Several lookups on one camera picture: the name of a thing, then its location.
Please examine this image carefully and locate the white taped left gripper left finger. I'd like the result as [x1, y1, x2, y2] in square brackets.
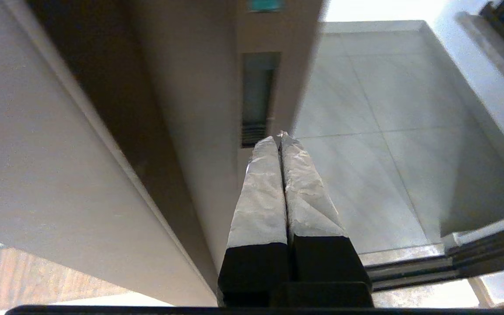
[218, 136, 290, 307]

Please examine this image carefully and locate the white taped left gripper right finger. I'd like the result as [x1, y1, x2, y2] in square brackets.
[278, 131, 373, 307]

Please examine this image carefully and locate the recessed dark door handle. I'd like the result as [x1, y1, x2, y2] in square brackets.
[241, 52, 281, 148]

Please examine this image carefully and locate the brown framed sliding glass door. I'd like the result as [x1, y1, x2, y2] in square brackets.
[27, 0, 325, 298]

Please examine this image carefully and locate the dark metal floor track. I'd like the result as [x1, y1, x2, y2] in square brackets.
[359, 243, 460, 293]

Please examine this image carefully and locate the brown framed fixed glass panel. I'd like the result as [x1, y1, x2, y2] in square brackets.
[0, 0, 218, 308]

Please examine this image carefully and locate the dark stone window sill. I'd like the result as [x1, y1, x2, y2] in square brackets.
[455, 11, 504, 110]

